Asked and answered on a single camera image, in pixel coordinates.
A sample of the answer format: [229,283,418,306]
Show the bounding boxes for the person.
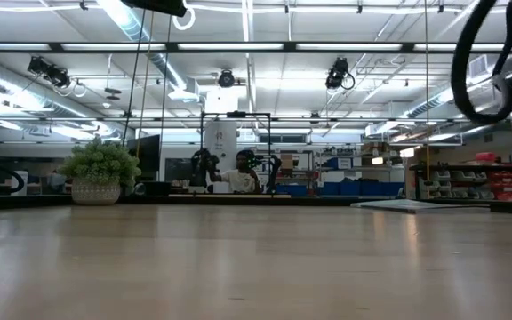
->
[210,149,262,195]

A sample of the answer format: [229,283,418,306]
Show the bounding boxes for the white cylindrical tank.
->
[203,119,239,195]

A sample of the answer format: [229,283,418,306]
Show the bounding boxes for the black monitor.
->
[126,134,162,183]

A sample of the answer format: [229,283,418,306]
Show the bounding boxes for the blue storage bins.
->
[276,179,406,197]

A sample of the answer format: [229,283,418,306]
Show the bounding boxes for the green plant in white pot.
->
[58,136,142,206]

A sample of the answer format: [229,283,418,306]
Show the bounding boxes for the grey flat mat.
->
[349,198,492,214]

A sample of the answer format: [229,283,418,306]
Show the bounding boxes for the shelf with red bins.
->
[408,150,512,202]

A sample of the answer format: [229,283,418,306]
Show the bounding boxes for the round black ceiling camera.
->
[217,68,236,89]

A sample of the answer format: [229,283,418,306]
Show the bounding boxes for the black frame bar with lights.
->
[0,41,512,55]

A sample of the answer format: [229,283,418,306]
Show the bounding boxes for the black overhead camera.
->
[324,57,356,92]

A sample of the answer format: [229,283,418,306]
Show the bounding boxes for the white looped hanging cable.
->
[172,3,196,32]

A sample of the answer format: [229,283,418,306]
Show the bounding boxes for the black camera with white cable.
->
[26,55,88,99]

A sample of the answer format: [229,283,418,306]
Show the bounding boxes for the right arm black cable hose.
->
[450,0,512,126]

